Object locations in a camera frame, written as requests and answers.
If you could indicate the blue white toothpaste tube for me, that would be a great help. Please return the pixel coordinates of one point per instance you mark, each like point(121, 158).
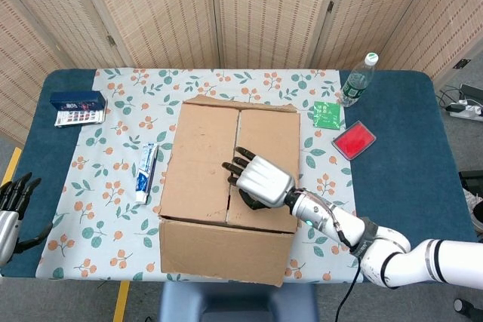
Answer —
point(143, 175)

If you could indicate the brown cardboard box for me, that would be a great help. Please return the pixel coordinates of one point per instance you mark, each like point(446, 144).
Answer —
point(200, 171)

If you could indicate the dark blue rectangular box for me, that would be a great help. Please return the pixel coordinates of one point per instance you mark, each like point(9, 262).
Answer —
point(77, 99)

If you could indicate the clear plastic water bottle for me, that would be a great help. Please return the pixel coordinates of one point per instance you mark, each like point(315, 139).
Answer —
point(354, 86)

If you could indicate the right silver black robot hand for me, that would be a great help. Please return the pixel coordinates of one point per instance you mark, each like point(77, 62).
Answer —
point(266, 180)

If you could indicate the red ink pad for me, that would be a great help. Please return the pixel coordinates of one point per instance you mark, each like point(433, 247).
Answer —
point(354, 140)

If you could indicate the black caster wheel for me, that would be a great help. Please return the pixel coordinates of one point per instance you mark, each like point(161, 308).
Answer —
point(462, 305)

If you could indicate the floral patterned tablecloth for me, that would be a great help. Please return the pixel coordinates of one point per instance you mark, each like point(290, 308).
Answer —
point(113, 148)

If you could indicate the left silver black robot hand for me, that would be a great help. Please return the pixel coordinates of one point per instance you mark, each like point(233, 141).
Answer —
point(7, 227)

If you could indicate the grey sneaker shoe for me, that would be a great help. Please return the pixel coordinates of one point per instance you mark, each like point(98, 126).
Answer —
point(476, 201)

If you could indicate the bamboo folding screen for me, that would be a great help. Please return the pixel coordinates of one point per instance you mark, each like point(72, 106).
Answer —
point(264, 5)

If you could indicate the white power strip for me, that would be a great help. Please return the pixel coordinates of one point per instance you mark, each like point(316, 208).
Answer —
point(468, 111)

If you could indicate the black floor device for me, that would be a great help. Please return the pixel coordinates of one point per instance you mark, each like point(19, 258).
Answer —
point(471, 178)

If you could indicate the dark pen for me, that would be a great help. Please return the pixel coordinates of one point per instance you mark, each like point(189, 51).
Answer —
point(153, 169)

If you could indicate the green paper packet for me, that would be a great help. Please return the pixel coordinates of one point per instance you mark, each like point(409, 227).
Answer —
point(327, 114)

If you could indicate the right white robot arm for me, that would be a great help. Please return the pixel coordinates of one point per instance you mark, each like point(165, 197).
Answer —
point(396, 258)

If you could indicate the white watercolour paint palette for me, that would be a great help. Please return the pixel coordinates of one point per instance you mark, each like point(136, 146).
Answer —
point(79, 116)

